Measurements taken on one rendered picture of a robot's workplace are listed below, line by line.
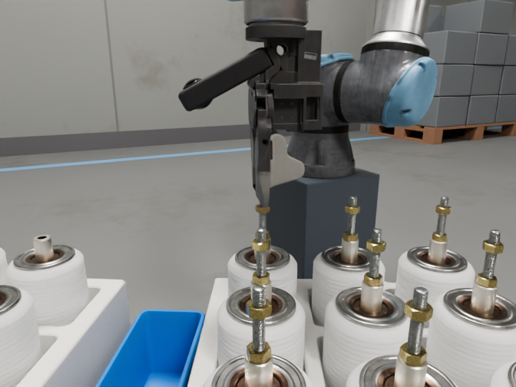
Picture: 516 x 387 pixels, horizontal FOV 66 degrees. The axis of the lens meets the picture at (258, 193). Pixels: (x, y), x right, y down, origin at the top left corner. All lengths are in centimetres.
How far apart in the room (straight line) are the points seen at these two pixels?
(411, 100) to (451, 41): 267
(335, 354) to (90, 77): 277
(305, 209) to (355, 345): 37
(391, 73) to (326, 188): 23
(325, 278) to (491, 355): 20
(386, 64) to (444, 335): 44
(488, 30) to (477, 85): 41
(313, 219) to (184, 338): 31
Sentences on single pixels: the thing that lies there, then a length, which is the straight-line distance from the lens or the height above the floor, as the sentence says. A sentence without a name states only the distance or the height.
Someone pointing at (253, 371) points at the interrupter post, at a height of 28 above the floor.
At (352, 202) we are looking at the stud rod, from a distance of 53.
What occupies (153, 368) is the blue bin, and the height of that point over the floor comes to 1.
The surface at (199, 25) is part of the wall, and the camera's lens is 322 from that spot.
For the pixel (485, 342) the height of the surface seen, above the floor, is 24.
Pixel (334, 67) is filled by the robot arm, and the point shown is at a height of 51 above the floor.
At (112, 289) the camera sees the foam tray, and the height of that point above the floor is 18.
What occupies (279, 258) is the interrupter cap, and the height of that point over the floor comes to 25.
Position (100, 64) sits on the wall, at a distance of 304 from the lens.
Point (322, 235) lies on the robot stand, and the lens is 79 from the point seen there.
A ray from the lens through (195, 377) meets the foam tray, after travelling 47.
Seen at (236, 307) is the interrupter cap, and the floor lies 25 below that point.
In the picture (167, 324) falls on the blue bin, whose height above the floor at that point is 10.
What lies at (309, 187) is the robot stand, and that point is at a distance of 74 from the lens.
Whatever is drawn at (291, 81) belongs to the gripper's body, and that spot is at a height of 48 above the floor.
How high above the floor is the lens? 49
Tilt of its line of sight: 16 degrees down
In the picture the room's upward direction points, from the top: straight up
